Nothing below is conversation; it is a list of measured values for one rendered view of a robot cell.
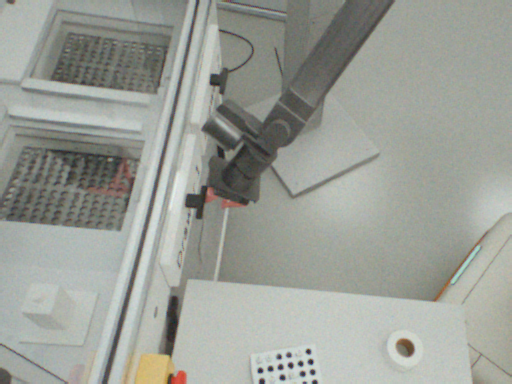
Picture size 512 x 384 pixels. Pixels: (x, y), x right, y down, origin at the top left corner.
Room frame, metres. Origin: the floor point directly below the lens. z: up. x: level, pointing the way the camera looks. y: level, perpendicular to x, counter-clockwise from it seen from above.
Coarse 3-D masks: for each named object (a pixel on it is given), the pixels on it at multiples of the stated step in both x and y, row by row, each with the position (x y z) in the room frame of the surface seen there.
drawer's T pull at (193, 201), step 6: (204, 186) 0.51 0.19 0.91; (204, 192) 0.49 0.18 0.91; (186, 198) 0.47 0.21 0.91; (192, 198) 0.47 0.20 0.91; (198, 198) 0.48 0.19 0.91; (204, 198) 0.48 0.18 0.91; (186, 204) 0.46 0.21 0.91; (192, 204) 0.46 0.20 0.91; (198, 204) 0.46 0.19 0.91; (204, 204) 0.47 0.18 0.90; (198, 210) 0.45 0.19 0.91; (198, 216) 0.44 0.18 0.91
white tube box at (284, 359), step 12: (288, 348) 0.25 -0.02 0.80; (300, 348) 0.25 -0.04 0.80; (312, 348) 0.26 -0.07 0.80; (252, 360) 0.22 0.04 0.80; (264, 360) 0.22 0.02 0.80; (276, 360) 0.22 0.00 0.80; (288, 360) 0.23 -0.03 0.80; (300, 360) 0.23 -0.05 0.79; (312, 360) 0.24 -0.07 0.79; (252, 372) 0.20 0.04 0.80; (264, 372) 0.20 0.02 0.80; (276, 372) 0.20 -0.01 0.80; (288, 372) 0.20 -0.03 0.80; (300, 372) 0.21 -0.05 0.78; (312, 372) 0.22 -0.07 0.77
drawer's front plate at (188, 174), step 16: (192, 144) 0.59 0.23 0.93; (192, 160) 0.56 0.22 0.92; (192, 176) 0.54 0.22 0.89; (176, 192) 0.47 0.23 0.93; (192, 192) 0.52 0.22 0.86; (176, 208) 0.44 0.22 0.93; (176, 224) 0.41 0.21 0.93; (176, 240) 0.38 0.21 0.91; (160, 256) 0.34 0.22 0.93; (176, 256) 0.36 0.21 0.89; (176, 272) 0.34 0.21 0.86
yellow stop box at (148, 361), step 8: (144, 360) 0.17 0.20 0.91; (152, 360) 0.17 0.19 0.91; (160, 360) 0.17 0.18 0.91; (168, 360) 0.17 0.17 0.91; (144, 368) 0.15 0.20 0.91; (152, 368) 0.16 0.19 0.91; (160, 368) 0.16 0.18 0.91; (168, 368) 0.16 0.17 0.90; (136, 376) 0.14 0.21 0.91; (144, 376) 0.14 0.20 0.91; (152, 376) 0.14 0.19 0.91; (160, 376) 0.15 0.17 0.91; (168, 376) 0.15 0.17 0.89
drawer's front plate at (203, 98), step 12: (216, 36) 0.90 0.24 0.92; (216, 48) 0.89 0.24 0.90; (204, 60) 0.81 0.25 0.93; (216, 60) 0.87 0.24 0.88; (204, 72) 0.78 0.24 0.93; (216, 72) 0.87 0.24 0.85; (204, 84) 0.75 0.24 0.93; (204, 96) 0.72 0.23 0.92; (204, 108) 0.70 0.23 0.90; (192, 120) 0.65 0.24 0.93; (204, 120) 0.69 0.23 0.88; (192, 132) 0.64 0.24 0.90; (204, 144) 0.66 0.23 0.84
